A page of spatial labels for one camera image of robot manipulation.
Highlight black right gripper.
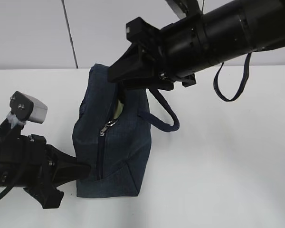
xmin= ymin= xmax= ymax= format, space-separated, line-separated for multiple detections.
xmin=108 ymin=17 xmax=196 ymax=91

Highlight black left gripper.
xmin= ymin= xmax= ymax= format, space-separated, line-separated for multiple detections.
xmin=0 ymin=119 xmax=91 ymax=209

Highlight dark blue lunch bag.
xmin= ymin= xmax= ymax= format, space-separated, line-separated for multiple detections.
xmin=72 ymin=64 xmax=180 ymax=199

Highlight green lidded glass container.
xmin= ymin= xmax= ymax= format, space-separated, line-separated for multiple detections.
xmin=113 ymin=99 xmax=124 ymax=119

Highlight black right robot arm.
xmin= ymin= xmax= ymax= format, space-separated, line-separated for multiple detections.
xmin=108 ymin=0 xmax=285 ymax=91

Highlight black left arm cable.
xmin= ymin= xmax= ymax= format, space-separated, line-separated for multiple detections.
xmin=0 ymin=161 xmax=24 ymax=211

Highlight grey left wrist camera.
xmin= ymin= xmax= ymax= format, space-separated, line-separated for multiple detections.
xmin=9 ymin=91 xmax=48 ymax=124

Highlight dark cable loop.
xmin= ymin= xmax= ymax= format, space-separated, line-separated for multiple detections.
xmin=213 ymin=52 xmax=252 ymax=102

